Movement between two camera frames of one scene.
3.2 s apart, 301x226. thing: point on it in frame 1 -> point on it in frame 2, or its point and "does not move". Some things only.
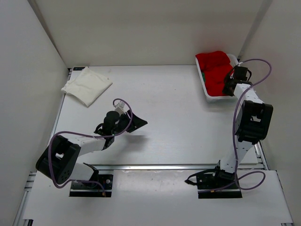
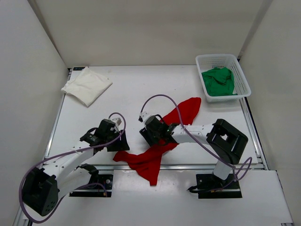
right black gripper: x=225 y=91 -> x=147 y=132
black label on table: x=78 y=68 does not move
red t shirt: x=216 y=67 -> x=148 y=163
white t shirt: x=86 y=86 does not move
